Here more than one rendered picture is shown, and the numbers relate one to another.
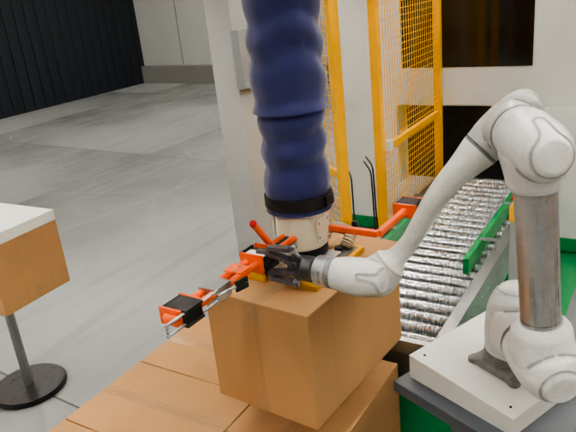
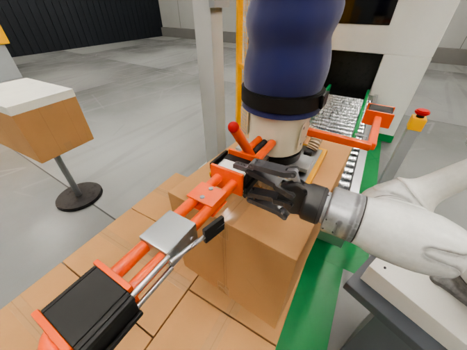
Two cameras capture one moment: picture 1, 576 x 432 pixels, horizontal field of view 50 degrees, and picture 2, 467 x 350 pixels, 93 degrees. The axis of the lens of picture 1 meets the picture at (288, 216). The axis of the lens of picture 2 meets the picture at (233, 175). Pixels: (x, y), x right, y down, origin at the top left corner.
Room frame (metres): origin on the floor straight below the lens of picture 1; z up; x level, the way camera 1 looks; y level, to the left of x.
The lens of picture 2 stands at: (1.31, 0.13, 1.51)
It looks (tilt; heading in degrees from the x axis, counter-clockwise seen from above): 38 degrees down; 357
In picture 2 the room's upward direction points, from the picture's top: straight up
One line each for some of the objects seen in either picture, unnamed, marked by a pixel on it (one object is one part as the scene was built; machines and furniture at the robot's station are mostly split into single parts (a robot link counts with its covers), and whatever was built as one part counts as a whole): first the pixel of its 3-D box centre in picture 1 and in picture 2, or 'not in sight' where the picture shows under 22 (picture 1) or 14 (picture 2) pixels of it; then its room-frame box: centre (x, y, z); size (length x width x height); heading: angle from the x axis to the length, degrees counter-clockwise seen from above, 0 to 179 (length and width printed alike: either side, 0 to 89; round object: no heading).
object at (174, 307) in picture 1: (181, 309); (91, 307); (1.44, 0.30, 1.20); 0.08 x 0.07 x 0.05; 146
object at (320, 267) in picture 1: (325, 271); (340, 212); (1.58, -0.09, 1.20); 0.09 x 0.06 x 0.09; 147
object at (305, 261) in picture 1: (302, 267); (301, 198); (1.62, -0.03, 1.20); 0.09 x 0.07 x 0.08; 57
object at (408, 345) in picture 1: (359, 335); not in sight; (2.22, -0.24, 0.58); 0.70 x 0.03 x 0.06; 57
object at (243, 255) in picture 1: (259, 258); (235, 171); (1.72, 0.10, 1.20); 0.10 x 0.08 x 0.06; 56
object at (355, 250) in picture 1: (328, 261); (300, 167); (1.87, -0.12, 1.09); 0.34 x 0.10 x 0.05; 146
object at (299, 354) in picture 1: (310, 315); (267, 206); (1.92, -0.04, 0.87); 0.60 x 0.40 x 0.40; 143
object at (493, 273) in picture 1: (507, 251); (363, 142); (3.02, -1.15, 0.50); 2.31 x 0.05 x 0.19; 147
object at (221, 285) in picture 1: (215, 290); (170, 237); (1.54, 0.22, 1.19); 0.07 x 0.07 x 0.04; 56
